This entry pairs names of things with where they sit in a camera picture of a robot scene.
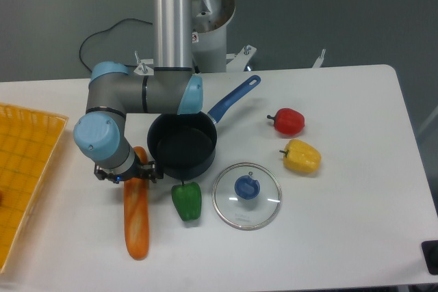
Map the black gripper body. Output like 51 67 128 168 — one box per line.
102 155 148 183

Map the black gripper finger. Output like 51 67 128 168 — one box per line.
94 164 118 183
140 161 164 183

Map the long orange baguette bread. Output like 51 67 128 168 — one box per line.
123 146 151 261

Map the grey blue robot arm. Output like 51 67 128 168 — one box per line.
73 0 203 183

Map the green bell pepper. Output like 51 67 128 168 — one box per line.
171 182 202 222

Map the yellow woven basket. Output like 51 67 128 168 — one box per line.
1 103 68 273

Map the glass lid blue knob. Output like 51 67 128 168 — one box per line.
211 163 282 231

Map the red bell pepper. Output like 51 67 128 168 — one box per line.
266 108 305 136

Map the yellow bell pepper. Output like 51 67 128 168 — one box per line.
279 139 322 173

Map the black object table corner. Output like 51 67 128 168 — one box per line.
421 240 438 276

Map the black pot blue handle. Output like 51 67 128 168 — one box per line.
147 75 261 181

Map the black cable on floor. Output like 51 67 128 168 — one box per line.
79 18 155 73

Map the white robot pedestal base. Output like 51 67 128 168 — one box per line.
133 0 326 75

